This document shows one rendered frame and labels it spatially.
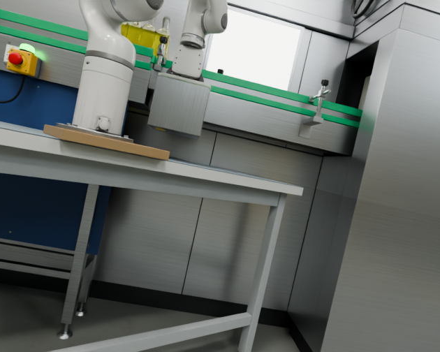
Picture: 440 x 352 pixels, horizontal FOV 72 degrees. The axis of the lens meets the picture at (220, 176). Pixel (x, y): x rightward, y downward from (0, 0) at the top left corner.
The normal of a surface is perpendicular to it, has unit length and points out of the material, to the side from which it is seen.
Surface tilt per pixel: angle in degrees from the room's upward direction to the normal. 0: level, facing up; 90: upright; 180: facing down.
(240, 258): 90
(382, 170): 90
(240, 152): 90
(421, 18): 90
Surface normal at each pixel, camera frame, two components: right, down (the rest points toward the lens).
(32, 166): 0.61, 0.17
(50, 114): 0.11, 0.07
